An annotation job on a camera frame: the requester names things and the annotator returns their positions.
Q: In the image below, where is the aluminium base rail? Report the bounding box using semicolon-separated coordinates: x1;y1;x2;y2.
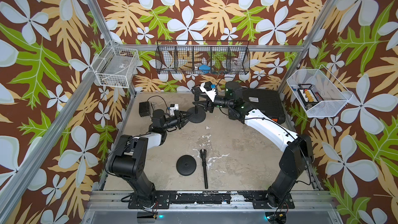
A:
82;190;343;224

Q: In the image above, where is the screw bit box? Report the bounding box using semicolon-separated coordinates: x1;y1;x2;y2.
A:
297;84;323;106

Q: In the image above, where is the white wire basket left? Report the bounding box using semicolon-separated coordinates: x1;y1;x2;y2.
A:
92;45;140;88

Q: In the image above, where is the small black box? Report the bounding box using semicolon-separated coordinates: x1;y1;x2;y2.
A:
138;101;151;117

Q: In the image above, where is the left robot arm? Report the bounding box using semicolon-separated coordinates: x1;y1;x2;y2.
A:
105;110;193;208

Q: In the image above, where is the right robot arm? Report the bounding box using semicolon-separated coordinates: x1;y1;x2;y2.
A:
195;82;314;207

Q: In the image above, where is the black plastic tool case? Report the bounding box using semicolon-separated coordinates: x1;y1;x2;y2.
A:
243;88;286;124

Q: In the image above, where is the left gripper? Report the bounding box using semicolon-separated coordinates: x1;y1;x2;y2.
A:
162;111;193;132

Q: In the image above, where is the black wire basket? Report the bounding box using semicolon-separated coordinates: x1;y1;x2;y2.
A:
154;40;250;75

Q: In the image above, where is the blue object in basket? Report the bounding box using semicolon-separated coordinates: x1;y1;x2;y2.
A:
199;64;210;73

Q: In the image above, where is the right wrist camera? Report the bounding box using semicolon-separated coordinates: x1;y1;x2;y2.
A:
200;82;218;102

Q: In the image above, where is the black microphone stand pole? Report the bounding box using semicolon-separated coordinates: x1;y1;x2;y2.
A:
191;86;201;114

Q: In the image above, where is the black round stand base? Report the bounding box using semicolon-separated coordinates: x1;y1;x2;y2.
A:
188;106;206;123

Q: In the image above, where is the white mesh basket right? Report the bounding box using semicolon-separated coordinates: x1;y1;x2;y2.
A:
287;65;353;118

